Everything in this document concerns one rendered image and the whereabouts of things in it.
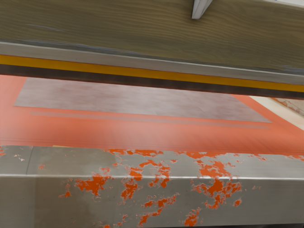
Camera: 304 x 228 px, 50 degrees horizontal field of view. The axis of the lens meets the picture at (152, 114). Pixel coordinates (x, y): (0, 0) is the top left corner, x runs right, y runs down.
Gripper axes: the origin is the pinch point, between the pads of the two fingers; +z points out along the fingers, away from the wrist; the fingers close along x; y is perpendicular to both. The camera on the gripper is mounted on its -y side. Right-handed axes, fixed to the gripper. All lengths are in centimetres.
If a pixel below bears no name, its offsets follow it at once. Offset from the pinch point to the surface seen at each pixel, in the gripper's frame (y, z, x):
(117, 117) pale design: 5.2, 13.8, -5.4
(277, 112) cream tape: -21.4, 13.7, -12.3
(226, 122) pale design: -9.5, 13.8, -6.2
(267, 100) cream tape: -23.7, 13.7, -19.1
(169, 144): 0.7, 13.8, 1.5
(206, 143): -3.7, 13.8, 0.8
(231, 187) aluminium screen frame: 0.5, 11.0, 13.6
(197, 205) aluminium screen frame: 2.6, 12.3, 13.6
